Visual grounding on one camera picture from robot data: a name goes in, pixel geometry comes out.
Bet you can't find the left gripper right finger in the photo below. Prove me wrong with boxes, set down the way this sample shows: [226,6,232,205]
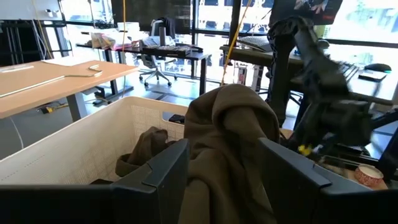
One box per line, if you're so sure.
[257,138,332,224]

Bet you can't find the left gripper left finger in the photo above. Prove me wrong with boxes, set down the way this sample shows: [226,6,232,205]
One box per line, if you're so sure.
[110,138,190,224]

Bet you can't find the dark olive brown hoodie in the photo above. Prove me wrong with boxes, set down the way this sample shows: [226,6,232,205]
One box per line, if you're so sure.
[114,83,280,224]

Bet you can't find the black phone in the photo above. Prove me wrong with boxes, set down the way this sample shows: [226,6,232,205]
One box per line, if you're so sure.
[357,72,387,83]

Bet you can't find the small white ball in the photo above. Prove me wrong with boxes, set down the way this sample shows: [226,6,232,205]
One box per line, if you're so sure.
[354,164,385,187]

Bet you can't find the black computer mouse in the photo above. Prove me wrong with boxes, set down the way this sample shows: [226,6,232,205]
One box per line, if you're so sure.
[364,63,392,74]

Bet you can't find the white perforated plastic basket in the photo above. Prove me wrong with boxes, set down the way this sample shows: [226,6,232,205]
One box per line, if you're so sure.
[0,96,189,186]

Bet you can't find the grey office chair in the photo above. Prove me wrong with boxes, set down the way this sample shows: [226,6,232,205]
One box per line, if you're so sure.
[138,17,178,88]

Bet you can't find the black desk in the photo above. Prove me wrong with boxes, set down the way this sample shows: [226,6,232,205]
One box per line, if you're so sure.
[76,42,212,96]

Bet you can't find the grey keyboard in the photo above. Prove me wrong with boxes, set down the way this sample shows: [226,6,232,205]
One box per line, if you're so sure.
[238,35,273,52]

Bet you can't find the black equipment case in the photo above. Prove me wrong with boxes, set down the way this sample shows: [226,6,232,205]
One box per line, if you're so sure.
[142,45,193,59]

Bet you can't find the yellow black tool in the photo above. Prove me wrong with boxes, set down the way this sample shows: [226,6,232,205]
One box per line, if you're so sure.
[39,103,68,114]

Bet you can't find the light wood desk grey legs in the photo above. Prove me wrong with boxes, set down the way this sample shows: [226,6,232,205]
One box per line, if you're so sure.
[0,58,139,122]

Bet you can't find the black metal rack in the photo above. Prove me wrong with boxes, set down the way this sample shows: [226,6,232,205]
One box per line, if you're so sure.
[0,20,73,67]

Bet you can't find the white cable on desk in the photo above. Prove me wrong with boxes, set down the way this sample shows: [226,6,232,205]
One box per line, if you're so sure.
[0,63,103,98]

